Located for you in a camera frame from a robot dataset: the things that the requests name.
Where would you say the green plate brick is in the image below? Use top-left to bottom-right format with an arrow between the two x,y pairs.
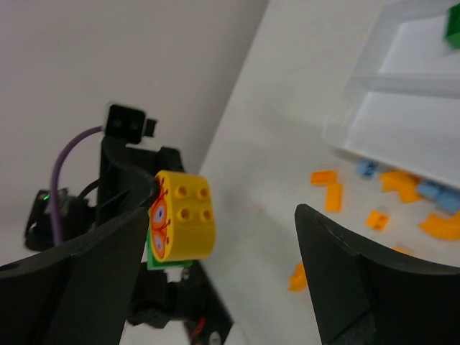
146,206 -> 193,270

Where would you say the orange L-shaped brick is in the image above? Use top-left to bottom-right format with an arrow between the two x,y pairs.
310,170 -> 344,213

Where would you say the small orange square brick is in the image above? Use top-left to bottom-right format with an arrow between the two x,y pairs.
365,210 -> 390,231

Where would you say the orange curved piece middle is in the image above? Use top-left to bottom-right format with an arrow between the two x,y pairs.
418,212 -> 460,242

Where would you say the orange curved piece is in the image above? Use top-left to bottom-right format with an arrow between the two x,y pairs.
418,212 -> 460,242
379,170 -> 423,203

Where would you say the tiny orange brick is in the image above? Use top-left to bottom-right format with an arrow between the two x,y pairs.
392,247 -> 413,257

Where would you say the light blue brick left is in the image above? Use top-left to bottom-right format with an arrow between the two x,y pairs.
356,160 -> 379,179

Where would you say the orange curved piece lone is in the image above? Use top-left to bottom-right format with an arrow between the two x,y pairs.
288,263 -> 308,292

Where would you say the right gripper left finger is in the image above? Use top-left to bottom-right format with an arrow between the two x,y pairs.
1,208 -> 148,344

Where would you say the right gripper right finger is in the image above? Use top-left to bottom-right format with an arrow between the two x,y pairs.
295,204 -> 459,344

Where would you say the white divided sorting tray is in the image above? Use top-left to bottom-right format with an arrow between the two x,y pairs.
323,1 -> 459,188

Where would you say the green small square brick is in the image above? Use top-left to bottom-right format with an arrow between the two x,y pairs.
444,4 -> 460,50

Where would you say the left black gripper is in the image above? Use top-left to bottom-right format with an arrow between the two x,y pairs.
24,134 -> 216,328

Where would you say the yellow butterfly rounded brick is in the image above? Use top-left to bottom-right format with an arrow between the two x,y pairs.
149,170 -> 216,263

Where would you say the orange curved piece upper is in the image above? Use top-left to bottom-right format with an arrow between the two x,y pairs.
379,170 -> 423,203

